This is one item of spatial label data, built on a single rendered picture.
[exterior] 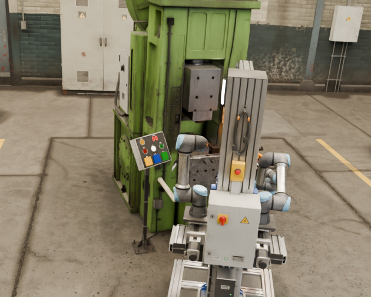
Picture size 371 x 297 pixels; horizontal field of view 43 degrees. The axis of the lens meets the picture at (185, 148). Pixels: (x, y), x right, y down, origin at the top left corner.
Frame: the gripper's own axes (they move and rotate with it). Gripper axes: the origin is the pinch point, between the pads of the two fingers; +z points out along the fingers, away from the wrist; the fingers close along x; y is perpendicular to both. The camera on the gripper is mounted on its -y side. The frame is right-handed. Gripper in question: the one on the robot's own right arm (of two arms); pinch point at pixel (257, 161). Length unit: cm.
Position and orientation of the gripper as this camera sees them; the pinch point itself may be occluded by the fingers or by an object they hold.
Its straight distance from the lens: 448.0
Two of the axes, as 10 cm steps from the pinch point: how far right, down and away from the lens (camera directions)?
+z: -4.2, -3.7, 8.3
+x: 9.1, -1.0, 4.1
